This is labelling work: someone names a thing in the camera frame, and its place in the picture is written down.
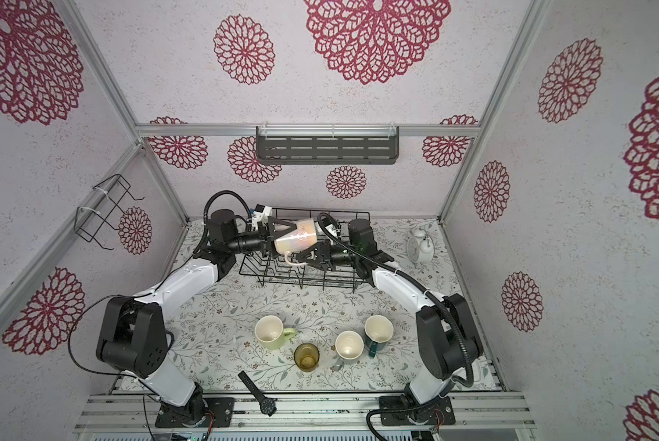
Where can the light green mug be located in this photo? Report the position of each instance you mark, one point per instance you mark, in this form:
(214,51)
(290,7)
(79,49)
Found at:
(271,332)

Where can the black wire dish rack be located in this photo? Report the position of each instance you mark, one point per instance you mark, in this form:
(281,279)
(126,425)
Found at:
(268,271)

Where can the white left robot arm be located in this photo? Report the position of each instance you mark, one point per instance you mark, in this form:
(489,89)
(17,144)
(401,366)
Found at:
(134,338)

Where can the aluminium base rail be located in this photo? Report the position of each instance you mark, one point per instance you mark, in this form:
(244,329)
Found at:
(311,416)

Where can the black wire wall holder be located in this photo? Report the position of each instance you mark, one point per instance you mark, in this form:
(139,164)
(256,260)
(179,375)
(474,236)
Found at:
(90,219)

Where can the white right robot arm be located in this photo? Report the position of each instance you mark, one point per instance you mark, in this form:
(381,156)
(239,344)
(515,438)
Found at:
(448,341)

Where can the grey wall shelf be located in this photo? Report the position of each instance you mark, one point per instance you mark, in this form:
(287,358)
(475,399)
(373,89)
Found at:
(327,147)

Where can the amber glass cup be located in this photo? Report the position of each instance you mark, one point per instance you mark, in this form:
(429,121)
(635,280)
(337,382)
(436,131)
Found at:
(306,357)

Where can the black wristwatch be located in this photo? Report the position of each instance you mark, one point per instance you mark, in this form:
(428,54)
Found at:
(267,405)

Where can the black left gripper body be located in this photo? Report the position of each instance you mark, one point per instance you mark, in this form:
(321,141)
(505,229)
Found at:
(249,243)

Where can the white alarm clock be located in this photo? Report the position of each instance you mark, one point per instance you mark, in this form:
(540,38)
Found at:
(420,247)

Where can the dark green mug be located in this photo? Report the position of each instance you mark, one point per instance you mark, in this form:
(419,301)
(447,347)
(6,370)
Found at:
(378,331)

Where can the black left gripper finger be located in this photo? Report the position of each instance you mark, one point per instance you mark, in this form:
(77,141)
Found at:
(279,228)
(271,253)

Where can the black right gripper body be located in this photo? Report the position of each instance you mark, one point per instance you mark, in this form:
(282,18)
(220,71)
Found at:
(338,256)

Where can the white cup grey handle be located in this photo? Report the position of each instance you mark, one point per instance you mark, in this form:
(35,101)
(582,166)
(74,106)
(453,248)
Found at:
(349,348)

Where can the pink tall mug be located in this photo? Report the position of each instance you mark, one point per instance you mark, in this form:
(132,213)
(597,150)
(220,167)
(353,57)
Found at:
(305,236)

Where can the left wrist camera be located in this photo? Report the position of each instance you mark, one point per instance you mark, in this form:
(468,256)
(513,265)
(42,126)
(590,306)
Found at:
(259,216)

